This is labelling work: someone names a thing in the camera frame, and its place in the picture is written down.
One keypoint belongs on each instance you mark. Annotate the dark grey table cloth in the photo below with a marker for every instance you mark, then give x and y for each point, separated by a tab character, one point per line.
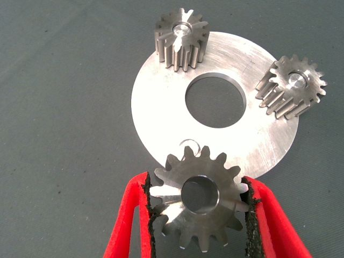
53	107

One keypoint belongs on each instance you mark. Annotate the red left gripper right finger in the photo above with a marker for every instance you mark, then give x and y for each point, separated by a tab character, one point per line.
274	223

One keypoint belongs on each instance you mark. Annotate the round metal carrier plate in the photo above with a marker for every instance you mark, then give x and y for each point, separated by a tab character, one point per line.
161	107

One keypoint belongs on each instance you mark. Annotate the steel planetary gear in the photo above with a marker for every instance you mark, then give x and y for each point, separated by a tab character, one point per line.
193	166
279	80
172	53

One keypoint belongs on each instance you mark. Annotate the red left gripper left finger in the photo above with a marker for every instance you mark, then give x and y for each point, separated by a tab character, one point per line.
126	215

